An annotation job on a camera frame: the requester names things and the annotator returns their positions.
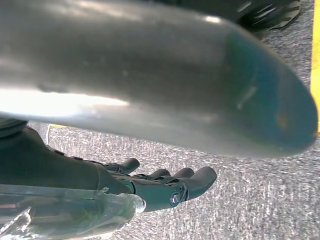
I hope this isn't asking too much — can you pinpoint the clear plastic film cover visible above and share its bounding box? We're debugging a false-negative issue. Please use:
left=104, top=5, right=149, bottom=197
left=0, top=183, right=146, bottom=240

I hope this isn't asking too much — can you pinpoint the yellow tape strip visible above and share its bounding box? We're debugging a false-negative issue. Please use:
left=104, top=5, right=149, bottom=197
left=310, top=0, right=320, bottom=133

